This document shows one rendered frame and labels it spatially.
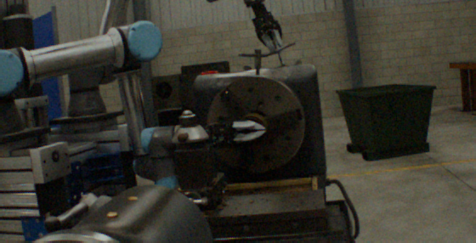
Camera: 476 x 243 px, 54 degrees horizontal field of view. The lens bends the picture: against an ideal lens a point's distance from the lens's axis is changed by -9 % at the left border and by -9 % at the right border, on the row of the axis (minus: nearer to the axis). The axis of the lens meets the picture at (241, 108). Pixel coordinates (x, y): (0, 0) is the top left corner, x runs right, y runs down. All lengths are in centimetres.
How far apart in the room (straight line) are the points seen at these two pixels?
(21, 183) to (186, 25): 1067
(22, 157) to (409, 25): 1095
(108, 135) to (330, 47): 1000
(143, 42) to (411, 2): 1079
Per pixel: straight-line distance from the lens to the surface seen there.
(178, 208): 50
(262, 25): 173
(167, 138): 146
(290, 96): 160
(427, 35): 1193
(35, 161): 135
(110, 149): 179
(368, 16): 1168
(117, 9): 194
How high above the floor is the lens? 126
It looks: 4 degrees down
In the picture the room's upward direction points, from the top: 6 degrees counter-clockwise
